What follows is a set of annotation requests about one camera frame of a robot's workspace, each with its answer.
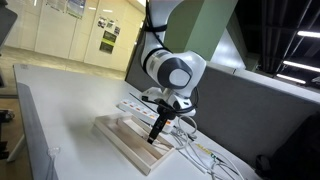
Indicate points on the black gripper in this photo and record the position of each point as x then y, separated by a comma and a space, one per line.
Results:
165, 112

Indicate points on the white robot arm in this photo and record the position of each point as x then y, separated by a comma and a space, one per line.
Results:
178, 73

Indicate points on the wooden divided tray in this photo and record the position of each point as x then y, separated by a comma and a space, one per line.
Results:
129, 135

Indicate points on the white power strip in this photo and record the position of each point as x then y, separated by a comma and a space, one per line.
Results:
141, 112

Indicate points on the white adapter with labels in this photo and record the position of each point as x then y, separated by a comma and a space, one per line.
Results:
199, 156

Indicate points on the grey desk partition panel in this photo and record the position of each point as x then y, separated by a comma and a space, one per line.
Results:
249, 114

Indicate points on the clear plastic desk clip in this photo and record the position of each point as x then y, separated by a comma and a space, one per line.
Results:
52, 153

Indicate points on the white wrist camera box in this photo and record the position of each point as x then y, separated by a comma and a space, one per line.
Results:
153, 94

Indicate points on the green black wall poster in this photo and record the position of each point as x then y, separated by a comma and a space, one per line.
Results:
107, 42

